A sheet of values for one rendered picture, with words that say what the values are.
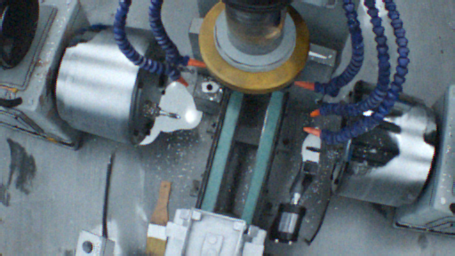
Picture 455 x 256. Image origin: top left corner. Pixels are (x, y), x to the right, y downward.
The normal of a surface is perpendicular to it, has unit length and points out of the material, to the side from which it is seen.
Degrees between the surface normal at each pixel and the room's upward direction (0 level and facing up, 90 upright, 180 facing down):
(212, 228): 0
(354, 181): 58
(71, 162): 0
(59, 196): 0
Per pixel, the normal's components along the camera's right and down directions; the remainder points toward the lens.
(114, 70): -0.06, -0.16
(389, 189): -0.23, 0.66
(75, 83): -0.14, 0.15
